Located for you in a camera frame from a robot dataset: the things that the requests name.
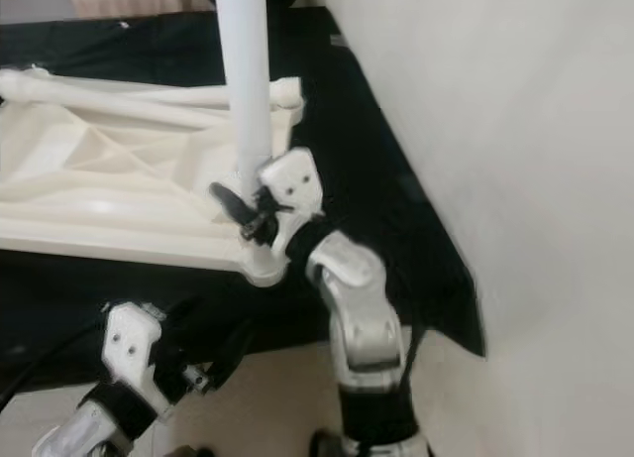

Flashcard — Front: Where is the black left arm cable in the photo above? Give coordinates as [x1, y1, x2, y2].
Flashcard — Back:
[0, 323, 112, 410]

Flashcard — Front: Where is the grey robot right foot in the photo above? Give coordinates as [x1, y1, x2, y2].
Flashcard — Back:
[307, 429, 350, 457]

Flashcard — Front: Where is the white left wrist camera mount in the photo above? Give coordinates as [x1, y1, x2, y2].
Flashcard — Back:
[102, 300, 168, 420]

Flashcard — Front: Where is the black table cloth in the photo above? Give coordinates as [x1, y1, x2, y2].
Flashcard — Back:
[0, 6, 486, 399]

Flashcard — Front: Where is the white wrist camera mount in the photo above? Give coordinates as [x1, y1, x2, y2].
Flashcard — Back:
[258, 148, 327, 262]
[102, 300, 168, 420]

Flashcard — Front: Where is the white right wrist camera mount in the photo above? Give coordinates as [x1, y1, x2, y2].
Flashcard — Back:
[258, 148, 327, 262]

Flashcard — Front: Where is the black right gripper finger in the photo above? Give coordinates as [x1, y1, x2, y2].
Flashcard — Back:
[210, 182, 260, 236]

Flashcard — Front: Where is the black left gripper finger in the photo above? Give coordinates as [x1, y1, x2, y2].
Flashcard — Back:
[208, 318, 255, 380]

